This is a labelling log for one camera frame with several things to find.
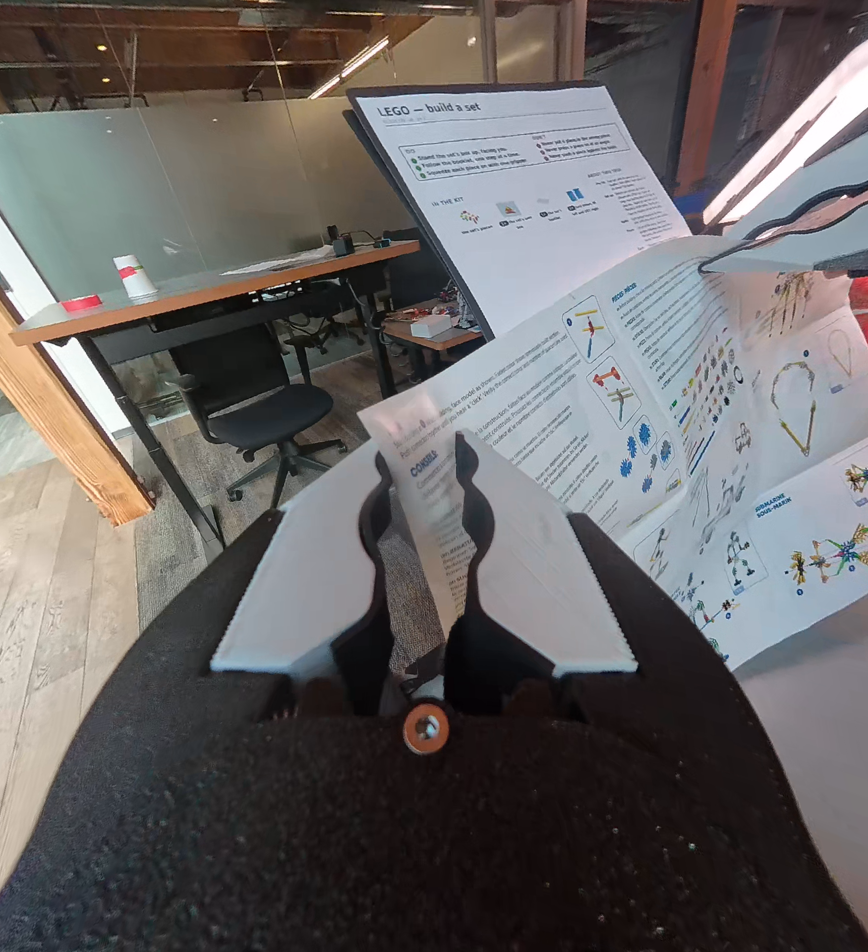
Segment ceiling light strip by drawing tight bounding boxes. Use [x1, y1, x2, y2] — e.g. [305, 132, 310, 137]
[307, 36, 392, 101]

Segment white paper cup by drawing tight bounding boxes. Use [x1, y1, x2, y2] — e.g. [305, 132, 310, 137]
[113, 254, 160, 300]

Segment printed task sheet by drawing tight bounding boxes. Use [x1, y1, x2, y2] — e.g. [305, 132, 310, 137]
[349, 83, 691, 336]

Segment wooden office table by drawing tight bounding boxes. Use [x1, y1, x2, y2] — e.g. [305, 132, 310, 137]
[10, 239, 421, 547]

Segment small wooden table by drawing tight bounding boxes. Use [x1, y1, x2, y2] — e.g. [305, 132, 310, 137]
[383, 312, 485, 403]

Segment loose papers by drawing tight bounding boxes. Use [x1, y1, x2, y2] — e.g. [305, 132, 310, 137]
[220, 247, 337, 277]

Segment wooden post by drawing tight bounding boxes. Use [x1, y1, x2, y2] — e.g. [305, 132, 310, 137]
[674, 0, 740, 196]

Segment black office chair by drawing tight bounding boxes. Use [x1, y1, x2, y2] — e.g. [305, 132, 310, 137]
[168, 327, 349, 510]

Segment wooden beam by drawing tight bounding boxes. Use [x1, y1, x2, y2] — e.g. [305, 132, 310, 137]
[0, 229, 156, 528]

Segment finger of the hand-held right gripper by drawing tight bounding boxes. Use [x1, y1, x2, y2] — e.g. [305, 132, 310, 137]
[701, 22, 868, 242]
[696, 187, 868, 276]

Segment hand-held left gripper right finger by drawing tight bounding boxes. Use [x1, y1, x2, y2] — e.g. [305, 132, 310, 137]
[455, 428, 640, 679]

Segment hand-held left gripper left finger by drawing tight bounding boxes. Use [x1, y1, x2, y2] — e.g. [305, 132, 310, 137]
[211, 465, 399, 679]

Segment white building instruction sheet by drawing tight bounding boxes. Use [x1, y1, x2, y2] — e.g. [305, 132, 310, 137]
[355, 234, 868, 670]

